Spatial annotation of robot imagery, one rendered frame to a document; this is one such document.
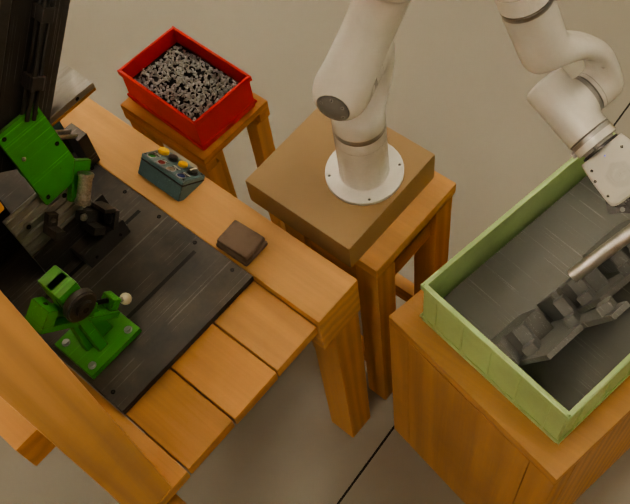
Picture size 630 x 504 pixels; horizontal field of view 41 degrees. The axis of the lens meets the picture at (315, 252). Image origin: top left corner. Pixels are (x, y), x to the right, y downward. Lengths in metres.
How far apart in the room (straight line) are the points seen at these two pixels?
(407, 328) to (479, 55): 1.82
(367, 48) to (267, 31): 2.17
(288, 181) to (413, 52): 1.65
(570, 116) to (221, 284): 0.86
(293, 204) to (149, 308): 0.41
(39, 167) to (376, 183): 0.76
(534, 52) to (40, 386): 0.94
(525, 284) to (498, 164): 1.30
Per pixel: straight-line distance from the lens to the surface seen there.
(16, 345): 1.16
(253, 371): 1.87
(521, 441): 1.90
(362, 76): 1.63
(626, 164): 1.60
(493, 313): 1.95
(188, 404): 1.87
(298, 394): 2.79
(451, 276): 1.92
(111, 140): 2.29
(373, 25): 1.55
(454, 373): 1.94
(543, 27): 1.46
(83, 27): 4.01
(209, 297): 1.95
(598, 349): 1.94
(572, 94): 1.61
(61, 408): 1.32
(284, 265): 1.96
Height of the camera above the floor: 2.58
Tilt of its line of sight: 58 degrees down
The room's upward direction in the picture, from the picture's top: 11 degrees counter-clockwise
